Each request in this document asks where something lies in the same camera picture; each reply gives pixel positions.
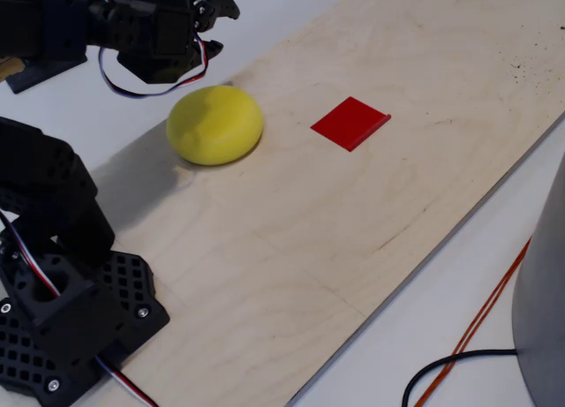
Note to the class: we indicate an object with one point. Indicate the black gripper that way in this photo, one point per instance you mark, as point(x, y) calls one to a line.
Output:
point(169, 27)

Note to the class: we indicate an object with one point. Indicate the yellow round ball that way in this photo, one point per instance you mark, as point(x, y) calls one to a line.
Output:
point(216, 124)

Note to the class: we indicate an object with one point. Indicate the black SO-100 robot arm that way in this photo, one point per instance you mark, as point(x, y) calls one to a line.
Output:
point(44, 182)

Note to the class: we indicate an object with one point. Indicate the red square plate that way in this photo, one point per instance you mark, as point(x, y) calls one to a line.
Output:
point(348, 122)

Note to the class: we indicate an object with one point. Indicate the black printed clamp piece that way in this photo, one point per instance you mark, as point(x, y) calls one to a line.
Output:
point(35, 73)

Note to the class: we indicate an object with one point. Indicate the light plywood board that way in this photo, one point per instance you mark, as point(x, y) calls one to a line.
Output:
point(309, 248)

